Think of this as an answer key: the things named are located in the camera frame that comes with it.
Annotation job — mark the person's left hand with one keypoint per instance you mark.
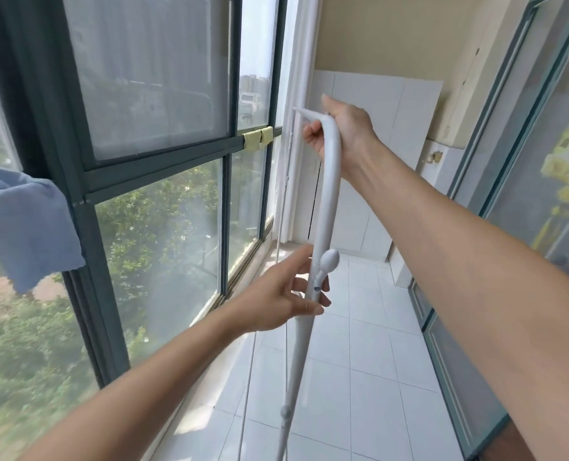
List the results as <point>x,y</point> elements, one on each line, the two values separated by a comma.
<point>270,297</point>

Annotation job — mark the person's right hand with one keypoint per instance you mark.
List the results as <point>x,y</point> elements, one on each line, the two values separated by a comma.
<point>356,134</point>

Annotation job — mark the person's right thumb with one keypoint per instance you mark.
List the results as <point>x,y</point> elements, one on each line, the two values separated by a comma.
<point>331,104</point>

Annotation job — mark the person's left thumb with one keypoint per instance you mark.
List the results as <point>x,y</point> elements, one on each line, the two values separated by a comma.
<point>294,261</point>

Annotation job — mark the white curved pole with knob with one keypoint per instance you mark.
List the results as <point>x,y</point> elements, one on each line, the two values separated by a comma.
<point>325,206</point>

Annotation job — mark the person's left forearm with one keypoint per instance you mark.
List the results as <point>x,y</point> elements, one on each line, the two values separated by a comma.
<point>135,393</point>

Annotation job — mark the person's right forearm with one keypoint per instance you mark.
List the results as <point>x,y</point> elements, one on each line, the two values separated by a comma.
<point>481,273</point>

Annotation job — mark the white vertical pipe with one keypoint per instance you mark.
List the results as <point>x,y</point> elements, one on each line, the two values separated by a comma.
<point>307,43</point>

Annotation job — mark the thin white rod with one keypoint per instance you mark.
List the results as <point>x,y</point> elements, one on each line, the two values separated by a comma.
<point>285,187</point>

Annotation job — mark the yellow sponge pad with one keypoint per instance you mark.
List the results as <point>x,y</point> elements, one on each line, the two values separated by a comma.
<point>258,138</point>

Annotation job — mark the blue cloth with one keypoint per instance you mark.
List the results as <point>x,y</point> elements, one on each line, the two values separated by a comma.
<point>30,225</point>

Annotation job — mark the teal sliding door frame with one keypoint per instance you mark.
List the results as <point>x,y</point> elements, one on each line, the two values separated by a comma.
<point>457,393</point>

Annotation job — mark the dark green window frame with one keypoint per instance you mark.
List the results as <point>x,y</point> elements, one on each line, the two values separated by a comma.
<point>49,139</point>

